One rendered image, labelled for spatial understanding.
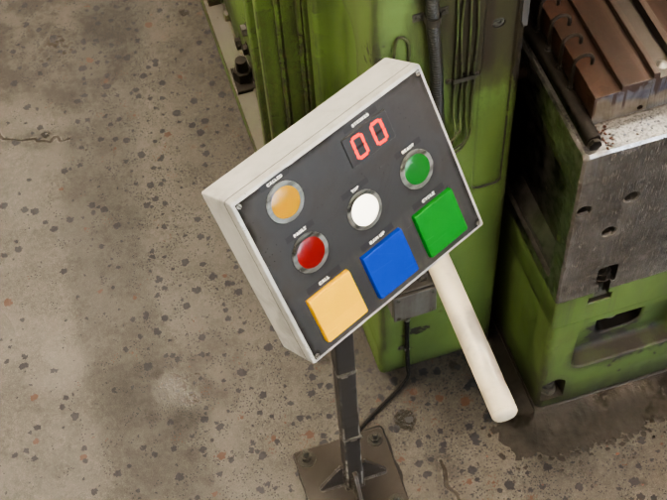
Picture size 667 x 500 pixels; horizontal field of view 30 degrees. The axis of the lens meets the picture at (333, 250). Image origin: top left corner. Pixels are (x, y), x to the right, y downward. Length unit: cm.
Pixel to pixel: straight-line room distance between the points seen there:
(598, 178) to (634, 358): 76
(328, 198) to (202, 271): 134
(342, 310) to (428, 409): 107
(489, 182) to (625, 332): 56
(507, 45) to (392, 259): 47
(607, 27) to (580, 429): 102
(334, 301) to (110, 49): 188
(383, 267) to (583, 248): 58
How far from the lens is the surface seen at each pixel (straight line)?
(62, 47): 351
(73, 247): 308
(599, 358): 268
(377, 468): 266
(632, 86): 201
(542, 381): 267
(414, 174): 174
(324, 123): 167
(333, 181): 167
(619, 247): 228
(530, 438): 275
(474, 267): 254
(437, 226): 178
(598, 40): 206
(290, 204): 163
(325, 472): 270
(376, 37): 191
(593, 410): 279
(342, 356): 216
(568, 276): 229
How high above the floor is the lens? 248
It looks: 56 degrees down
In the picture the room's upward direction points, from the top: 5 degrees counter-clockwise
